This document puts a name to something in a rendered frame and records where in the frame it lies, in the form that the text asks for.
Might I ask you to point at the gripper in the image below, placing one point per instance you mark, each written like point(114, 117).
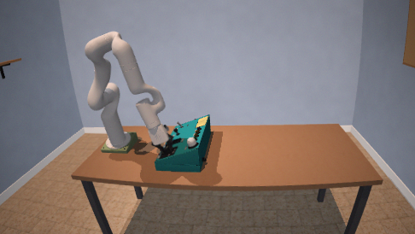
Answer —
point(160, 135)

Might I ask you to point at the teal control panel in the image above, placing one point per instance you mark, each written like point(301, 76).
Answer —
point(188, 149)

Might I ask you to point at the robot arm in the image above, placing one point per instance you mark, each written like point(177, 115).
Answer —
point(108, 98)

